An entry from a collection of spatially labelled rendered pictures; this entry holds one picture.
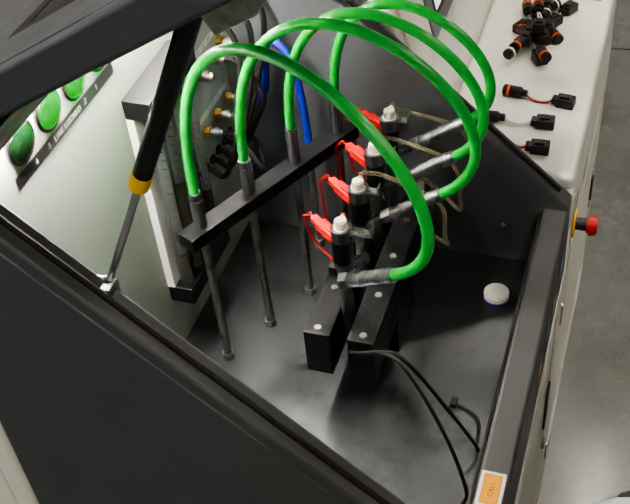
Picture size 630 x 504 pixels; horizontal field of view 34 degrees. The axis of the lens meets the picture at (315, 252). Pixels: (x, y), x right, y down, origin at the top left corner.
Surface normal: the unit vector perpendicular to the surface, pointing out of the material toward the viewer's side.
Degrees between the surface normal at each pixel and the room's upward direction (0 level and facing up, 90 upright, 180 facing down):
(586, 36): 0
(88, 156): 90
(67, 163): 90
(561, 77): 0
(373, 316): 0
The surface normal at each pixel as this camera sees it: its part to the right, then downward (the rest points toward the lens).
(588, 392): -0.08, -0.72
